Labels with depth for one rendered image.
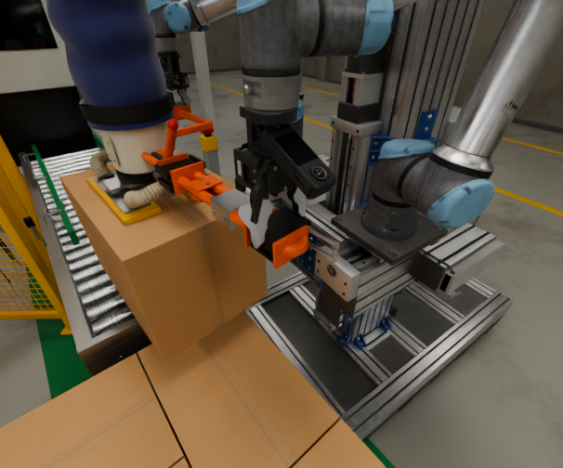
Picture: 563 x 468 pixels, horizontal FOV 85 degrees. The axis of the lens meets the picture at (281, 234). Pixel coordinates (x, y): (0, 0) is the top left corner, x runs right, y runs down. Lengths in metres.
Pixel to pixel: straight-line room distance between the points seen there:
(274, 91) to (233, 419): 0.90
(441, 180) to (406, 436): 1.27
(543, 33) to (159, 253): 0.81
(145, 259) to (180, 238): 0.09
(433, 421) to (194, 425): 1.12
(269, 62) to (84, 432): 1.07
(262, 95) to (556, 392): 2.01
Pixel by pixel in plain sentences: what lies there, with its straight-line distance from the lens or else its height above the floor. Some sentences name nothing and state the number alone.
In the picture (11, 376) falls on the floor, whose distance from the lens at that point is 2.21.
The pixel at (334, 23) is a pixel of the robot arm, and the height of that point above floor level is 1.50.
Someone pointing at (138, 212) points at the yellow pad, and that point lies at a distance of 0.89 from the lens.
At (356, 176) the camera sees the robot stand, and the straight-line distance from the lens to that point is 1.01.
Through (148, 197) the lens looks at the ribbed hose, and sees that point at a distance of 0.84.
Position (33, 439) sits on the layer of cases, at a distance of 1.24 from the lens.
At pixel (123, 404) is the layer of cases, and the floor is 0.54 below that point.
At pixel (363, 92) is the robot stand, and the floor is 1.34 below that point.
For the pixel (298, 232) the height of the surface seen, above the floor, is 1.22.
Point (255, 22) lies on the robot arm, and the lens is 0.41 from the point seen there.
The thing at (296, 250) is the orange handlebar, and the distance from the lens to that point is 0.48.
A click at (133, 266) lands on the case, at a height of 1.04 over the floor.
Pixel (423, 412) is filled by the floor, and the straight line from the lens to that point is 1.78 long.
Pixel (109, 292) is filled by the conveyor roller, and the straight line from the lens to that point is 1.53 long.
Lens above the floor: 1.51
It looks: 36 degrees down
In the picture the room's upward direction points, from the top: straight up
